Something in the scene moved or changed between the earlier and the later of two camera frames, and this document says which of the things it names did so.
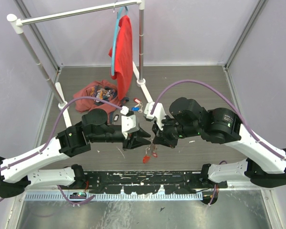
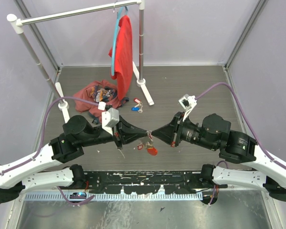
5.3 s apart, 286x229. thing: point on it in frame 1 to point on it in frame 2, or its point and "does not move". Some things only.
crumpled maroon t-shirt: (104, 89) does not move
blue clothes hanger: (115, 38) does not move
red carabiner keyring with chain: (146, 158) to (151, 150)
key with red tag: (137, 101) does not move
